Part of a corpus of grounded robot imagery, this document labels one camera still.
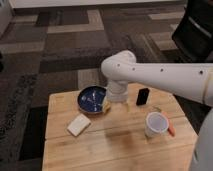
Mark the translucent yellowish gripper finger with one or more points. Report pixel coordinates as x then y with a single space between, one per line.
127 106
106 105

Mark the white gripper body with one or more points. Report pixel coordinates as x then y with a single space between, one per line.
117 91

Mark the white ceramic cup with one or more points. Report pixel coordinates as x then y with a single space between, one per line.
155 123

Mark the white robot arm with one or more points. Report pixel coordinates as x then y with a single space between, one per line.
193 81

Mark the dark blue ceramic bowl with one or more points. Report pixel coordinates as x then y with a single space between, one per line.
90 99

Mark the black rectangular phone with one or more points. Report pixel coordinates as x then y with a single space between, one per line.
142 96

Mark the white sponge block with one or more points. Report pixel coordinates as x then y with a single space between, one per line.
78 124

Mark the wooden table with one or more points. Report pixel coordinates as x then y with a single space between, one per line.
115 141

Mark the orange carrot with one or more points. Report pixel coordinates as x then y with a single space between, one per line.
171 128

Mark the black office chair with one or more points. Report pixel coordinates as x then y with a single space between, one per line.
194 34

